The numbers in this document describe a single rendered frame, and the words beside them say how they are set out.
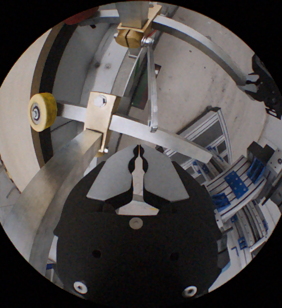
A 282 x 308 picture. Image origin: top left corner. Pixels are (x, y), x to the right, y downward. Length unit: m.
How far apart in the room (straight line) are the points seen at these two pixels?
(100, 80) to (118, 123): 0.30
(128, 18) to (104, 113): 0.18
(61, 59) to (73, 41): 0.08
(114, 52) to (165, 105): 0.77
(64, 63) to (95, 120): 0.25
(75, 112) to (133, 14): 0.21
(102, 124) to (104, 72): 0.31
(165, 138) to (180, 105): 0.94
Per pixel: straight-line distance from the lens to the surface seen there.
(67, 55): 0.38
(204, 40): 0.27
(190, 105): 1.17
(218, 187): 0.69
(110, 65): 0.46
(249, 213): 0.80
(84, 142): 0.16
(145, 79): 0.34
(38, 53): 0.29
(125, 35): 0.21
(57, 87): 0.37
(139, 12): 0.19
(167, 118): 1.09
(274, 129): 2.87
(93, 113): 0.19
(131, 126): 0.19
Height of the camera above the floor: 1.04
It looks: 58 degrees down
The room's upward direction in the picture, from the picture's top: 179 degrees counter-clockwise
